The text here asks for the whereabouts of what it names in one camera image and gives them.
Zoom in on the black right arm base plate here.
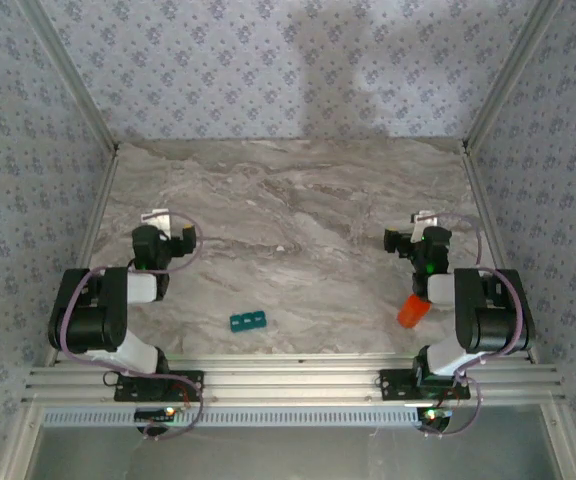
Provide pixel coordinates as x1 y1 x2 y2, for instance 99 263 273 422
378 368 471 401

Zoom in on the short aluminium frame leg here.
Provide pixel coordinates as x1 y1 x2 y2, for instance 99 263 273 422
0 402 44 480
540 402 576 480

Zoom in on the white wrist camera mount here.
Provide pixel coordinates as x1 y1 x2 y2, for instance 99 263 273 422
410 209 439 246
140 209 172 240

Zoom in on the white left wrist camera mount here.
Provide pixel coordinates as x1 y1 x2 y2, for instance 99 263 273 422
140 209 172 240

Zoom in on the orange pill bottle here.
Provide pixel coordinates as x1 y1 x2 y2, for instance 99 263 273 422
397 293 432 330

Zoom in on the grey metal panel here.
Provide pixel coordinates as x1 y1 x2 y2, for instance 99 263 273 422
27 405 569 480

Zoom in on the grey slotted cable duct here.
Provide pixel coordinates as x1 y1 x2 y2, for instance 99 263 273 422
41 407 422 429

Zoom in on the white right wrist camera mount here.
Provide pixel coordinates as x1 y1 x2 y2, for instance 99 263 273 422
410 209 439 246

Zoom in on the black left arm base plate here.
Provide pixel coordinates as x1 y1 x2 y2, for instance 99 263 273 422
114 369 205 404

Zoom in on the wide aluminium frame rail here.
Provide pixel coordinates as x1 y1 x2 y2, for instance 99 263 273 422
21 353 567 405

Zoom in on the slanted aluminium frame post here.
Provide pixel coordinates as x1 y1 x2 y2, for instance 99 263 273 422
16 0 121 154
461 0 565 151

